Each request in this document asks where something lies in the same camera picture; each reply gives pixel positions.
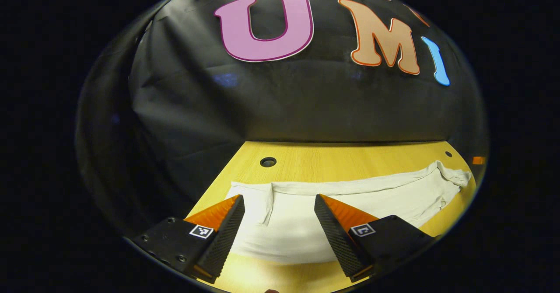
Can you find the white jeans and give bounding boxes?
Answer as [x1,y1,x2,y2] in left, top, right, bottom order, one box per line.
[225,160,472,265]

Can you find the black backdrop cloth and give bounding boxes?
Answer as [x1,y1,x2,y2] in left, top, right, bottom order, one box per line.
[77,0,488,237]

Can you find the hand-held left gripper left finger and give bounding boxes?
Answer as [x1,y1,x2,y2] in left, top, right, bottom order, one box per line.
[131,195,245,284]

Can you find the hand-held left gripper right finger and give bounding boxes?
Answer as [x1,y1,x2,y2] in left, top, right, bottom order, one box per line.
[314,194,436,283]

